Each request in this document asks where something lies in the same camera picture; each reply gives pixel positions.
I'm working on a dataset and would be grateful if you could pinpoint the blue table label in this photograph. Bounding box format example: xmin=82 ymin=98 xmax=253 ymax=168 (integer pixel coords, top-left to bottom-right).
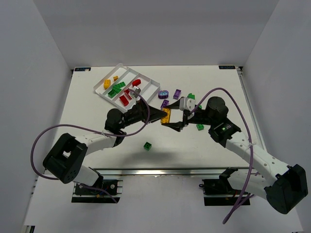
xmin=74 ymin=67 xmax=91 ymax=72
xmin=218 ymin=65 xmax=236 ymax=69

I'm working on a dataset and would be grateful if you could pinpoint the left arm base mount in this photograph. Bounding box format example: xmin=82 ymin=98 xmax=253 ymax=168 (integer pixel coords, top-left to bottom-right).
xmin=71 ymin=170 xmax=123 ymax=204

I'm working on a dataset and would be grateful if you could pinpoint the green square lego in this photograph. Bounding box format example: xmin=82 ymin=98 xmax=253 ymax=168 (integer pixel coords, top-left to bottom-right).
xmin=108 ymin=89 xmax=118 ymax=99
xmin=143 ymin=142 xmax=152 ymax=151

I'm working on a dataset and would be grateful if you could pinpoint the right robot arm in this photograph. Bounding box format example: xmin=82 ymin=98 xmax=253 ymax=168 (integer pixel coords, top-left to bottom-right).
xmin=164 ymin=97 xmax=308 ymax=214

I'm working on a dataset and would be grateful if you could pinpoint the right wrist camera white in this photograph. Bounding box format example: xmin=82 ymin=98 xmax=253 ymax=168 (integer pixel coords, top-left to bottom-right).
xmin=179 ymin=97 xmax=195 ymax=112

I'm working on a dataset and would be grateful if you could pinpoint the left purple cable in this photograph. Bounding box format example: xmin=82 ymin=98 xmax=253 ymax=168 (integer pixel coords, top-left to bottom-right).
xmin=29 ymin=89 xmax=153 ymax=203

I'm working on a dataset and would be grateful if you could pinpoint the white divided sorting tray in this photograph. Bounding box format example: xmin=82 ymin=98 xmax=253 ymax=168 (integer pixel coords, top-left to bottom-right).
xmin=93 ymin=64 xmax=160 ymax=113

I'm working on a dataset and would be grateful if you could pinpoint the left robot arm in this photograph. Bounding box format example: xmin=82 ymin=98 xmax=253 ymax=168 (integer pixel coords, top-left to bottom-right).
xmin=43 ymin=100 xmax=167 ymax=188

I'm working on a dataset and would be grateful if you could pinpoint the yellow 2x4 lego brick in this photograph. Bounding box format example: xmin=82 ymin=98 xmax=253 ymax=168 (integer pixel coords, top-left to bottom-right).
xmin=160 ymin=108 xmax=171 ymax=124

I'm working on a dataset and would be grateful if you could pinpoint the green bush lego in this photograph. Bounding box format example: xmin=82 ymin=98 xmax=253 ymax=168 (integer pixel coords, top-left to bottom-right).
xmin=187 ymin=93 xmax=195 ymax=100

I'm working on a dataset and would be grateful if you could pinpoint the purple round flower lego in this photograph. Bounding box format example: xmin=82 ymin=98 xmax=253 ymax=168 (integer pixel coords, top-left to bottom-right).
xmin=158 ymin=90 xmax=169 ymax=99

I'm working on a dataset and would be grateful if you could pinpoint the green lego brick right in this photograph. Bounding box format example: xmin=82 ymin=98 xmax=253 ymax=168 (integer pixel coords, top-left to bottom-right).
xmin=196 ymin=124 xmax=205 ymax=131

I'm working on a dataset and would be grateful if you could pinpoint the green 2x4 lego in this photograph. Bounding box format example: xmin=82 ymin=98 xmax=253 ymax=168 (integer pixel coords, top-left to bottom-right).
xmin=112 ymin=84 xmax=122 ymax=94

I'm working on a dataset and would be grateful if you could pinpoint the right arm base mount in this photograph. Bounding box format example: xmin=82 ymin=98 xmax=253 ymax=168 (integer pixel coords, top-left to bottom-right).
xmin=197 ymin=167 xmax=246 ymax=207

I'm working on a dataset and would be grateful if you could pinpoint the red sloped lego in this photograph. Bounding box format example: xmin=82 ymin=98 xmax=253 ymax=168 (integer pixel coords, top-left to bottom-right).
xmin=132 ymin=79 xmax=141 ymax=87

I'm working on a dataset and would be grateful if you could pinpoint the green square lego in tray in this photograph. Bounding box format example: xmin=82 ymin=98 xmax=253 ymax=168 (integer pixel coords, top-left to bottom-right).
xmin=108 ymin=89 xmax=118 ymax=99

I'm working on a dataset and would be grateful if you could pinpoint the purple lego brick left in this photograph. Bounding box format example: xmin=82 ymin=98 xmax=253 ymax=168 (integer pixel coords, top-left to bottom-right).
xmin=160 ymin=100 xmax=169 ymax=108

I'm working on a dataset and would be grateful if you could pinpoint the purple lego brick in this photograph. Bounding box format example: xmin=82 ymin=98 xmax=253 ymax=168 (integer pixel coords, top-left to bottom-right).
xmin=173 ymin=89 xmax=181 ymax=100
xmin=160 ymin=100 xmax=169 ymax=108

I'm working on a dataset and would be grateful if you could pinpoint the right blue table label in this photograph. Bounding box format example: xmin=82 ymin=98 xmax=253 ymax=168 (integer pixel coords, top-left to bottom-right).
xmin=218 ymin=65 xmax=236 ymax=69

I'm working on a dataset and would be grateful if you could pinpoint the green flat lego in tray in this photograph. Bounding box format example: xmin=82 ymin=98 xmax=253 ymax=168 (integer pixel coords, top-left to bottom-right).
xmin=113 ymin=82 xmax=126 ymax=89

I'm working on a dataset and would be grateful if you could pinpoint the left blue table label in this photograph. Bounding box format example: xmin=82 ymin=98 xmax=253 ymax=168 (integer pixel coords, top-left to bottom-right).
xmin=74 ymin=67 xmax=91 ymax=72

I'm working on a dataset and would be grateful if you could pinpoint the purple lego brick right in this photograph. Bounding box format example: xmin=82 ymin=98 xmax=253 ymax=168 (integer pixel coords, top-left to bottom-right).
xmin=173 ymin=89 xmax=181 ymax=100

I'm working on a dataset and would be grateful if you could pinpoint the large yellow rounded lego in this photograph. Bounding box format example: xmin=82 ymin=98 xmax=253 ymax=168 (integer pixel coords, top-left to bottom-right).
xmin=103 ymin=79 xmax=111 ymax=90

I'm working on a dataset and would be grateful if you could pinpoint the red small lego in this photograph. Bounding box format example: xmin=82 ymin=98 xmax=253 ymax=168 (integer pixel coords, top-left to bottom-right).
xmin=124 ymin=89 xmax=132 ymax=100

